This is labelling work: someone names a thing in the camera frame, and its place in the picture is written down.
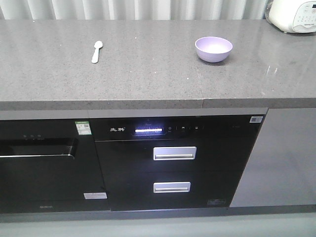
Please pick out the white pleated curtain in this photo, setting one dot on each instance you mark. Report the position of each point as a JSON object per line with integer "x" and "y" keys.
{"x": 132, "y": 9}

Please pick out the white rice cooker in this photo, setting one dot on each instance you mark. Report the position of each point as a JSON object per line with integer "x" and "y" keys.
{"x": 293, "y": 16}

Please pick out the lower silver drawer handle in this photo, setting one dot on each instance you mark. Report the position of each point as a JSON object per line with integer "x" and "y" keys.
{"x": 171, "y": 187}

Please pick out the black disinfection cabinet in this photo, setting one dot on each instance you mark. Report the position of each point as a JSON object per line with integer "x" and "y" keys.
{"x": 125, "y": 150}

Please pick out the silver drawer handle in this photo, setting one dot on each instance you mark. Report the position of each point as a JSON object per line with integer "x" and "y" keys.
{"x": 174, "y": 153}
{"x": 171, "y": 187}

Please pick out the lilac plastic bowl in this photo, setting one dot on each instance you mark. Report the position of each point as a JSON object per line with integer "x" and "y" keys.
{"x": 213, "y": 49}

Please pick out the black built-in dishwasher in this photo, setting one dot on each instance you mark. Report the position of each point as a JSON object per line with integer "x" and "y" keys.
{"x": 49, "y": 165}

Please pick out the grey cabinet door panel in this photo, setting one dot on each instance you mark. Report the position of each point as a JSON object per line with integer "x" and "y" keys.
{"x": 281, "y": 169}

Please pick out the mint green plastic spoon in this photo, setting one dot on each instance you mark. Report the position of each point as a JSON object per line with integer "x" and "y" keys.
{"x": 97, "y": 46}

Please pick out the upper silver drawer handle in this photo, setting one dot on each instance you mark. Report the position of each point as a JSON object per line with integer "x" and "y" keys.
{"x": 174, "y": 153}

